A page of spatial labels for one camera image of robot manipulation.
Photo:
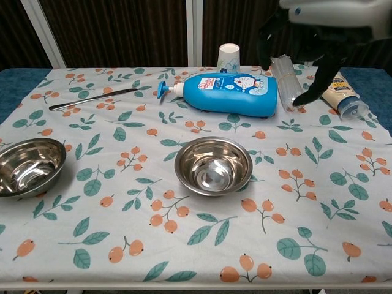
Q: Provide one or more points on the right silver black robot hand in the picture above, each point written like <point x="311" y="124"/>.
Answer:
<point x="324" y="18"/>

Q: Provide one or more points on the stainless steel bowl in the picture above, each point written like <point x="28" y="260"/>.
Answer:
<point x="26" y="167"/>
<point x="214" y="192"/>
<point x="211" y="168"/>

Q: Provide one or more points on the clear pack of straws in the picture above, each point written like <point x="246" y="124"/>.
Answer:
<point x="286" y="82"/>

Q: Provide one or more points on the mayonnaise squeeze bottle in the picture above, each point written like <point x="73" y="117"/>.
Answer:
<point x="340" y="95"/>

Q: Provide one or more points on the white floral paper cup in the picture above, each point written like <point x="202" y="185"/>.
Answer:
<point x="228" y="59"/>

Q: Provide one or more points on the blue pump soap bottle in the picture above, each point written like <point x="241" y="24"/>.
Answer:
<point x="232" y="93"/>

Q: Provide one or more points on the metal table knife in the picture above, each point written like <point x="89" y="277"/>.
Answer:
<point x="92" y="98"/>

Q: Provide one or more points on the floral patterned tablecloth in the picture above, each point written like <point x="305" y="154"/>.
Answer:
<point x="183" y="229"/>

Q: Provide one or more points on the white partition frame post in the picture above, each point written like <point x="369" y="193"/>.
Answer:
<point x="43" y="30"/>
<point x="194" y="30"/>

